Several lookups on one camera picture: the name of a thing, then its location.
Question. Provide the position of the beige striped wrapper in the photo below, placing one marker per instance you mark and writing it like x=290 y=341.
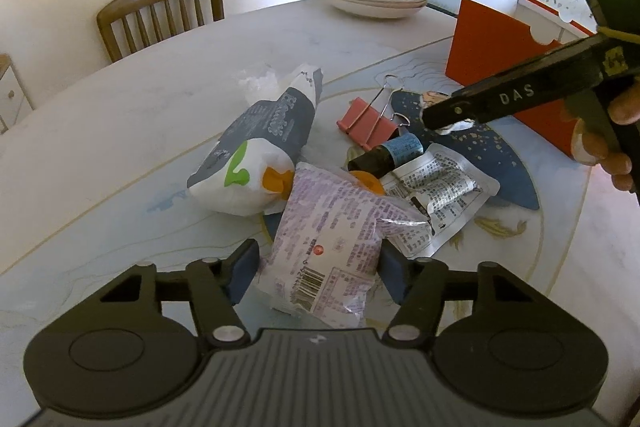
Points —
x=436 y=98

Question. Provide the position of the clear printed packet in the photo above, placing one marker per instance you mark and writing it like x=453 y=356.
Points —
x=440 y=192

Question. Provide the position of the grey white snack bag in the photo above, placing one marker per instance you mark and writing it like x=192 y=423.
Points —
x=265 y=127

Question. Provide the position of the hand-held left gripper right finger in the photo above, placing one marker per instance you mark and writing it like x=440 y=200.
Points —
x=394 y=274

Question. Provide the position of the person's right hand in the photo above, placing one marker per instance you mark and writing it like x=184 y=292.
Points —
x=625 y=109

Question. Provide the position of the small dark bottle blue label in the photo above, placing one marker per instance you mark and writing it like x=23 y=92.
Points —
x=387 y=152

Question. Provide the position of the pink binder clip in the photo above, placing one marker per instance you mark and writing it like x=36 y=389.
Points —
x=362 y=119

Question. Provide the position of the crumpled clear plastic wrap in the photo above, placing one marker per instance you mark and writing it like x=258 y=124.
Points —
x=257 y=79

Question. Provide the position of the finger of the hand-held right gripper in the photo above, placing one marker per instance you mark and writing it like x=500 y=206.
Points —
x=452 y=111

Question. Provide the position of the orange fruit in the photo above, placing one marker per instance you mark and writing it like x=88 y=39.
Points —
x=369 y=183

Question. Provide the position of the red cardboard box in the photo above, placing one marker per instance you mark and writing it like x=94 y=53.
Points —
x=490 y=47

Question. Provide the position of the white tissue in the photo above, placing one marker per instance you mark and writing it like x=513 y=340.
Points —
x=456 y=127

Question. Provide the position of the wooden chair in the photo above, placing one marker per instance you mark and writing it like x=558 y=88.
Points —
x=150 y=19

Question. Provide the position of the white drawer sideboard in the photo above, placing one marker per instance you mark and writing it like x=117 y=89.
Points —
x=12 y=92

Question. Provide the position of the purple snack packet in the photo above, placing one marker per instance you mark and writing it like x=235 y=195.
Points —
x=330 y=237

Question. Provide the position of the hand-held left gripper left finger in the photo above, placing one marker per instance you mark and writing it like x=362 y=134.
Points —
x=245 y=269

